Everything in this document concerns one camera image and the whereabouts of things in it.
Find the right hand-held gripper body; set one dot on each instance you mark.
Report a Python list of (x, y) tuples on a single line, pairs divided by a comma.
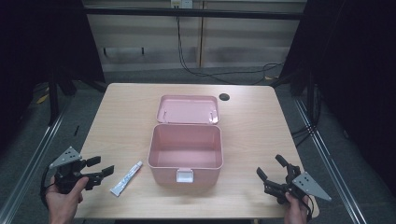
[(308, 186)]

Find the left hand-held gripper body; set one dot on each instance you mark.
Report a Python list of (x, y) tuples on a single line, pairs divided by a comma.
[(69, 174)]

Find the white ointment tube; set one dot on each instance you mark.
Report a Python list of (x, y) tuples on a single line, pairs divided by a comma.
[(126, 179)]

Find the pink storage box with lid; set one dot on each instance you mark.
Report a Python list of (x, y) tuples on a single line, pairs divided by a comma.
[(186, 146)]

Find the person's right hand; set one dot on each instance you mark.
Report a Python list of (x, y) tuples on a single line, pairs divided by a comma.
[(295, 211)]

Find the person's left hand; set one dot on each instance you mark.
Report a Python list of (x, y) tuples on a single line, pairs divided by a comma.
[(63, 205)]

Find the small black floor piece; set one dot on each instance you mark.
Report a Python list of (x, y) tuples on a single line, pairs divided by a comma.
[(76, 130)]

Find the black metal stand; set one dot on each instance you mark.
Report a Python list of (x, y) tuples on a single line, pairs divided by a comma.
[(53, 99)]

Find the yellow floor tape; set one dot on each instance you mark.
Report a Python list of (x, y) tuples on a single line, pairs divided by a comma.
[(42, 99)]

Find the dark round table grommet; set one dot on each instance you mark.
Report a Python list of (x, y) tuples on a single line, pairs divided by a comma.
[(224, 96)]

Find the black curtain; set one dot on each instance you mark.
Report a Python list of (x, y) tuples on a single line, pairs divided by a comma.
[(355, 62), (37, 46)]

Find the black horizontal bar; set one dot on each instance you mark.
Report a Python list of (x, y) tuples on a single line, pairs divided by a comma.
[(193, 13)]

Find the metal floor rail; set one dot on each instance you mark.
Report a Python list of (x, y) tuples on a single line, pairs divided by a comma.
[(34, 155), (330, 161)]

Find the white wall socket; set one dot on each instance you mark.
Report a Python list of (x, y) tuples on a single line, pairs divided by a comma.
[(181, 3)]

